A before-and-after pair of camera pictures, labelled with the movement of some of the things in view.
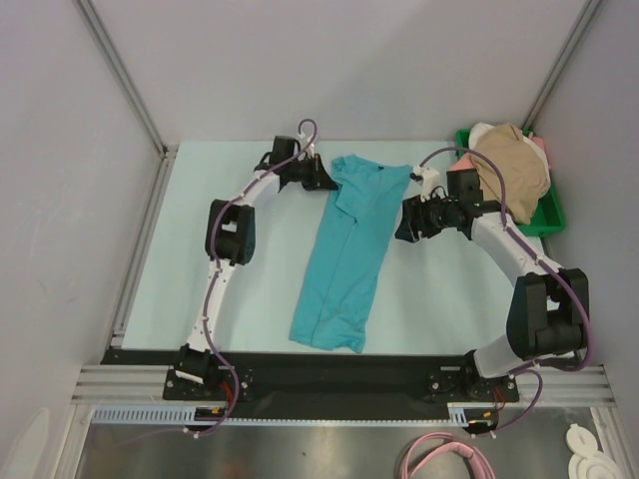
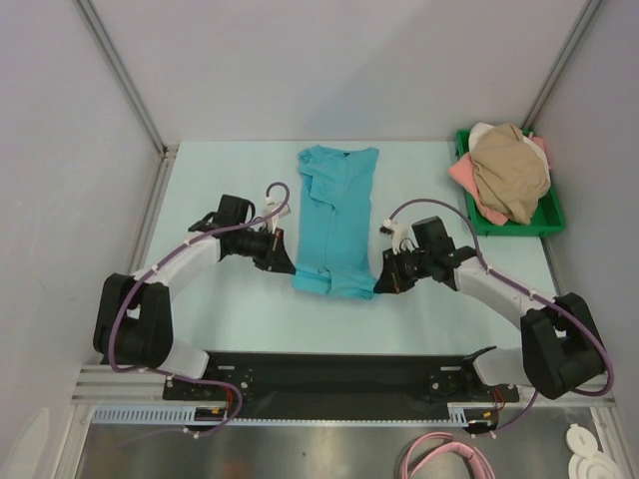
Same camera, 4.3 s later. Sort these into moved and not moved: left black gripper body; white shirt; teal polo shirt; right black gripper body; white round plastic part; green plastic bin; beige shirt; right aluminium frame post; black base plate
Moved: left black gripper body; right black gripper body; teal polo shirt
Not moved: green plastic bin; black base plate; white round plastic part; right aluminium frame post; white shirt; beige shirt
